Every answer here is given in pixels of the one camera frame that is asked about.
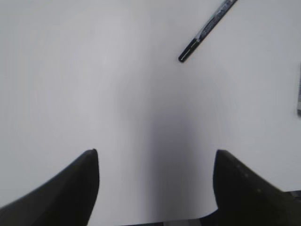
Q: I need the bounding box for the black marker pen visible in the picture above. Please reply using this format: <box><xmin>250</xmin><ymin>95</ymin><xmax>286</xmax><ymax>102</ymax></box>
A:
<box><xmin>178</xmin><ymin>0</ymin><xmax>237</xmax><ymax>63</ymax></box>

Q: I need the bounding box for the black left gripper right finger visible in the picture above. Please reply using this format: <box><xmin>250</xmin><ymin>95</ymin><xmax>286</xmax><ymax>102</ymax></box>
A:
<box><xmin>199</xmin><ymin>150</ymin><xmax>301</xmax><ymax>226</ymax></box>

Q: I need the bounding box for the grey white eraser left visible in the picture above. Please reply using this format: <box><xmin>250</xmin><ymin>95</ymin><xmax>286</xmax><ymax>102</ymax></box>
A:
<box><xmin>297</xmin><ymin>75</ymin><xmax>301</xmax><ymax>117</ymax></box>

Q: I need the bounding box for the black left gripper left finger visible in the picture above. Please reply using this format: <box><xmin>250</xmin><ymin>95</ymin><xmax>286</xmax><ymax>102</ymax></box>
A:
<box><xmin>0</xmin><ymin>149</ymin><xmax>100</xmax><ymax>226</ymax></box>

